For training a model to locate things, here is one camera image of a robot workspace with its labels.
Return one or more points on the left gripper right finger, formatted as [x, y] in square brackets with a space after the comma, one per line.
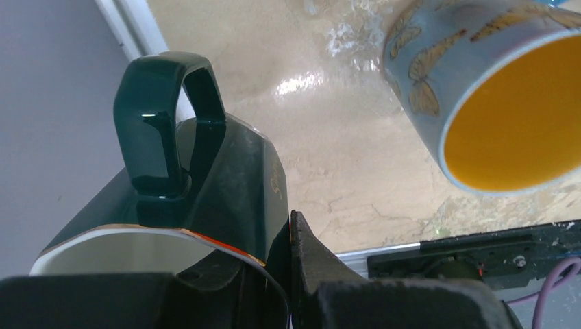
[326, 293]

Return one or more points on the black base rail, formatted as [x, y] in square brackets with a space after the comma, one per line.
[502, 259]

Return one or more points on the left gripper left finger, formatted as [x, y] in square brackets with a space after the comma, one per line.
[219, 291]

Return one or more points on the blue mug yellow inside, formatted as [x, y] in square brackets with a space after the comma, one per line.
[492, 88]

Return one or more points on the dark green mug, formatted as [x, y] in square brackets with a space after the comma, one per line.
[196, 180]

